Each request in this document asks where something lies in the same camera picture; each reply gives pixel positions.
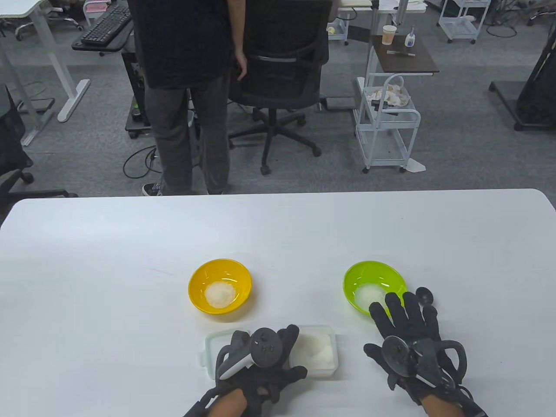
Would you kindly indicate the pink box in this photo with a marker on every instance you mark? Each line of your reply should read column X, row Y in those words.
column 97, row 6

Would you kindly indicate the person's right forearm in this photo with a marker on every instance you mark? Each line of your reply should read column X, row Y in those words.
column 443, row 408

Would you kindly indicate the black computer tower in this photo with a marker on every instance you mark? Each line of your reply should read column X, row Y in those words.
column 134, row 82

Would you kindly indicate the person's left hand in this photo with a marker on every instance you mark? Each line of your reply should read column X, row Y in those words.
column 269, row 382

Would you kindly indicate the person's right hand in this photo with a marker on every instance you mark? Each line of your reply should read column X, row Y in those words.
column 404, row 325

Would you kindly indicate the black mesh office chair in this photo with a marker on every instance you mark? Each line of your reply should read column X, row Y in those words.
column 282, row 78

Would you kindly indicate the crumpled white tissues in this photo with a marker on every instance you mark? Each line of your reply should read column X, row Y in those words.
column 391, row 95

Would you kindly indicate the black keyboard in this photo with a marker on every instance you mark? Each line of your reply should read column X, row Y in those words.
column 106, row 24

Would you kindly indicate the yellow plastic bowl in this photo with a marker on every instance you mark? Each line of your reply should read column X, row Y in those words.
column 221, row 271

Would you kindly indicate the white utility cart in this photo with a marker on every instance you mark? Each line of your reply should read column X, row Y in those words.
column 460, row 27

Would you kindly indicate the clear lid with green seal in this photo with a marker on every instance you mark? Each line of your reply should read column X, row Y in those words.
column 210, row 347

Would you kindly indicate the black keyboard tray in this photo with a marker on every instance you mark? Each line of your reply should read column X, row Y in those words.
column 117, row 43

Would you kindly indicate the black swivel chair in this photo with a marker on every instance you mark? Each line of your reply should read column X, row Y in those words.
column 11, row 143

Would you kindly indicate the black floor stand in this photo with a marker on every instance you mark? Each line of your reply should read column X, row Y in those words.
column 538, row 87

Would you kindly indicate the clear plastic sugar container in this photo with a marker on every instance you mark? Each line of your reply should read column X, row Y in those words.
column 325, row 369

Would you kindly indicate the dark brown side table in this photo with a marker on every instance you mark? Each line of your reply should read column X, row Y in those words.
column 408, row 63

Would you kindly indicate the small white bottle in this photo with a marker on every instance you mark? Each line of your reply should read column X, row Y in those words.
column 409, row 40

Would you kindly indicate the white desk with grey legs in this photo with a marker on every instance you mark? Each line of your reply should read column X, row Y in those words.
column 402, row 13

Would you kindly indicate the person's left forearm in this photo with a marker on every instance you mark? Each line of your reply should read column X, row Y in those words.
column 228, row 404

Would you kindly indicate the paper cup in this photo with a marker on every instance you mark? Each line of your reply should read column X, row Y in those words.
column 389, row 35

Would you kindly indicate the small white trolley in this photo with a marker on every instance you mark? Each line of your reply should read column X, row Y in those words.
column 338, row 30

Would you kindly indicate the white sugar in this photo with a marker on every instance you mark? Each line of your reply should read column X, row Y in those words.
column 220, row 294
column 369, row 295
column 315, row 347

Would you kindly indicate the green plastic bowl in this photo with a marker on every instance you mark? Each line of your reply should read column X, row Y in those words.
column 373, row 273

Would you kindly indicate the white standing desk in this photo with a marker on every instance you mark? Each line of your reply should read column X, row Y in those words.
column 47, row 43

